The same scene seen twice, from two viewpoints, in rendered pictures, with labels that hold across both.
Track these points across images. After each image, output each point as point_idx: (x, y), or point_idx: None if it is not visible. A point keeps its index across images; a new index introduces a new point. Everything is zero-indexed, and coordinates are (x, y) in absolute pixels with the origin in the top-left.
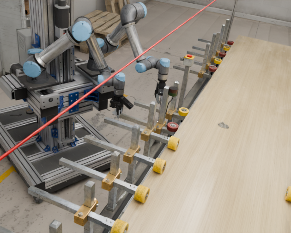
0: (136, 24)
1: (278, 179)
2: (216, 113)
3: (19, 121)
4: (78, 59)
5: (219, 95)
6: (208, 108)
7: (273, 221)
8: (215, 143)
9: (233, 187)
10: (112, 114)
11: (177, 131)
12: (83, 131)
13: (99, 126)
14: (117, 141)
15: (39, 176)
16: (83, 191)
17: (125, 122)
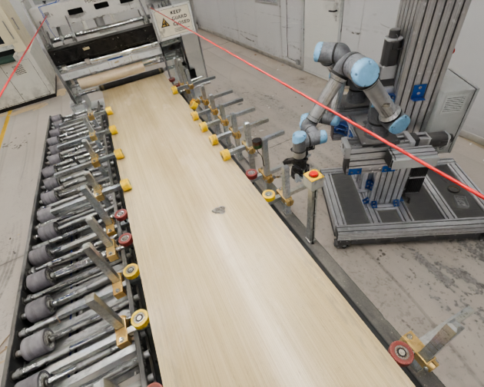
0: None
1: (140, 197)
2: (242, 220)
3: (428, 176)
4: (425, 137)
5: (276, 259)
6: (256, 219)
7: (134, 170)
8: (207, 186)
9: (167, 168)
10: (481, 308)
11: (242, 172)
12: (392, 220)
13: (437, 270)
14: (391, 274)
15: (329, 173)
16: (319, 213)
17: (448, 314)
